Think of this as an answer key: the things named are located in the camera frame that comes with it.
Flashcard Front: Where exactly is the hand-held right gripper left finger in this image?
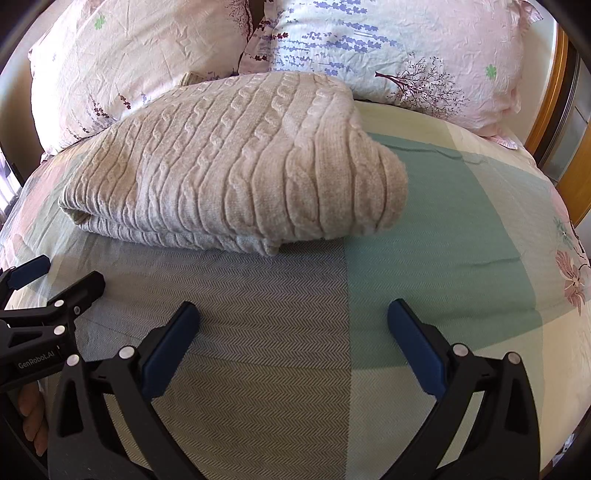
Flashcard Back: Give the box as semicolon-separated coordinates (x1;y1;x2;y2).
48;302;202;480

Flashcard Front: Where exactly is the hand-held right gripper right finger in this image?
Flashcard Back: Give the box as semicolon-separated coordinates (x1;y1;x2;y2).
387;298;541;480

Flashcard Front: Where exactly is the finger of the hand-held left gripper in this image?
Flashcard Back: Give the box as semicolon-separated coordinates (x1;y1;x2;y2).
0;255;52;297
0;271;106;343

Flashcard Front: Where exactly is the beige cable knit sweater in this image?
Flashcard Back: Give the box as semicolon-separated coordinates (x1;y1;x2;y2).
58;72;410;257

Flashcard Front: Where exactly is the person's left hand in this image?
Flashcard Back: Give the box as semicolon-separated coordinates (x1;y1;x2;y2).
17;382;49;457

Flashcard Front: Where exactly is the patchwork bed sheet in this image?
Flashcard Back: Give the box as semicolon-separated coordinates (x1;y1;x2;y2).
0;99;591;480

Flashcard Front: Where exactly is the grey cabinet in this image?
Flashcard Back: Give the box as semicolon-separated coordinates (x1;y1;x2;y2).
539;44;591;185

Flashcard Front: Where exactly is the wooden bed headboard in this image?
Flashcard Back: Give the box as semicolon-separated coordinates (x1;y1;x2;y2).
525;22;583;227

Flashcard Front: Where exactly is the pink and blue floral pillow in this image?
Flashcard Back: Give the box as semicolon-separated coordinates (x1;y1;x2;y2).
237;0;544;138

